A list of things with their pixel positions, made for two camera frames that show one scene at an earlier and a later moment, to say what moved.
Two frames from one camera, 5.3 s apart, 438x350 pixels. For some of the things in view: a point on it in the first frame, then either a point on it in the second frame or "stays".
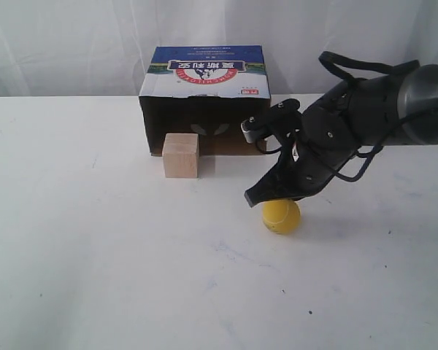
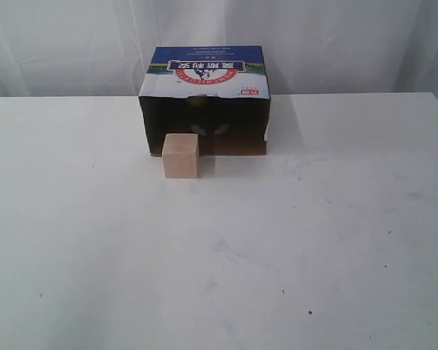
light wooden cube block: [180, 152] stays
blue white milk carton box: [210, 90] stays
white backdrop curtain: [102, 48] stays
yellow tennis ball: [281, 216] -> [197, 101]
